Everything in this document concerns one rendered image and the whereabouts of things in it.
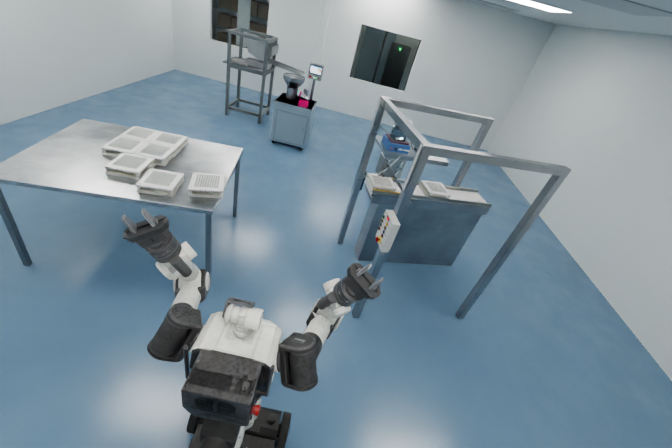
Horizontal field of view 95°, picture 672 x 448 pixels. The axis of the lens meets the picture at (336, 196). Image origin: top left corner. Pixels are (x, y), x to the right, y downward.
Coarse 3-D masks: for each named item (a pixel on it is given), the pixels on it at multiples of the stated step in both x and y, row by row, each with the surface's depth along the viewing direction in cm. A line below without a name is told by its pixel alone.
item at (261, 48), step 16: (240, 32) 521; (256, 32) 567; (240, 48) 584; (256, 48) 535; (272, 48) 536; (240, 64) 552; (256, 64) 560; (272, 64) 561; (240, 80) 619; (272, 80) 609
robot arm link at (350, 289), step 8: (352, 264) 97; (360, 264) 98; (352, 272) 95; (344, 280) 98; (352, 280) 95; (360, 280) 94; (368, 280) 96; (336, 288) 102; (344, 288) 100; (352, 288) 97; (360, 288) 94; (376, 288) 96; (344, 296) 99; (352, 296) 99; (360, 296) 96; (368, 296) 93; (376, 296) 94
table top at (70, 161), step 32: (96, 128) 284; (128, 128) 298; (32, 160) 227; (64, 160) 236; (96, 160) 245; (192, 160) 276; (224, 160) 289; (64, 192) 212; (96, 192) 215; (128, 192) 222
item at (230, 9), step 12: (216, 0) 681; (228, 0) 679; (240, 0) 677; (252, 0) 674; (264, 0) 672; (216, 12) 693; (228, 12) 691; (240, 12) 689; (252, 12) 686; (264, 12) 684; (216, 24) 706; (228, 24) 704; (240, 24) 701; (252, 24) 699; (264, 24) 697; (216, 36) 720
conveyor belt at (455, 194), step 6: (396, 186) 312; (414, 192) 310; (420, 192) 313; (450, 192) 328; (456, 192) 332; (462, 192) 335; (468, 192) 339; (474, 192) 342; (450, 198) 317; (456, 198) 320; (462, 198) 323; (468, 198) 326; (474, 198) 330; (480, 198) 333; (468, 204) 317
